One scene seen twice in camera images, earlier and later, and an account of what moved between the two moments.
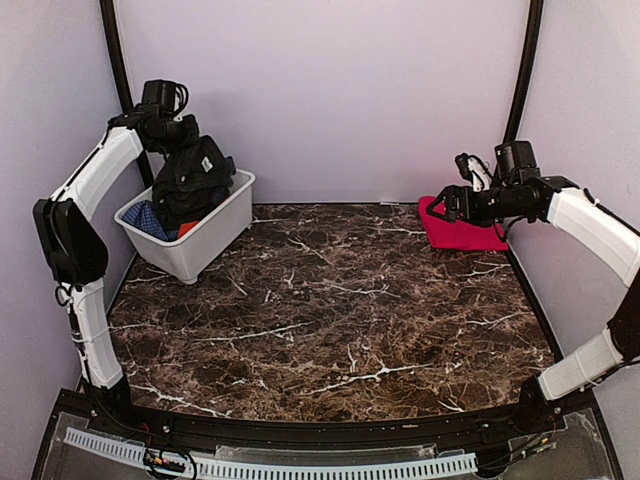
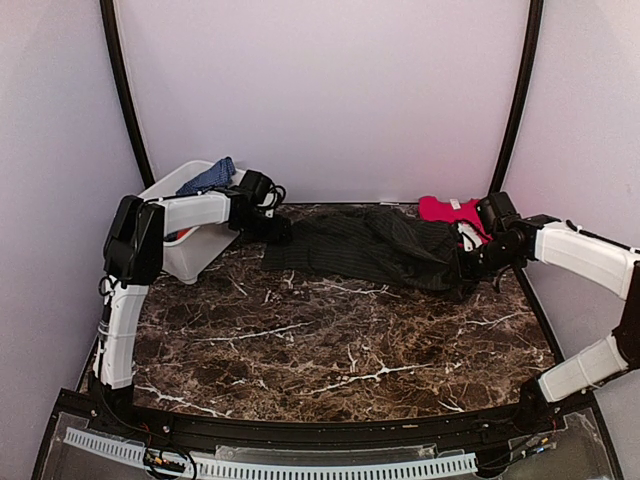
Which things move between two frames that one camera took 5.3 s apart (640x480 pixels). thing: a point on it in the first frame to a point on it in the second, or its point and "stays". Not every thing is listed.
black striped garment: x=191 y=181 to x=386 y=246
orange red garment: x=185 y=228 stays
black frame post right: x=527 y=64 stays
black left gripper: x=193 y=131 to x=282 y=229
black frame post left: x=109 y=23 stays
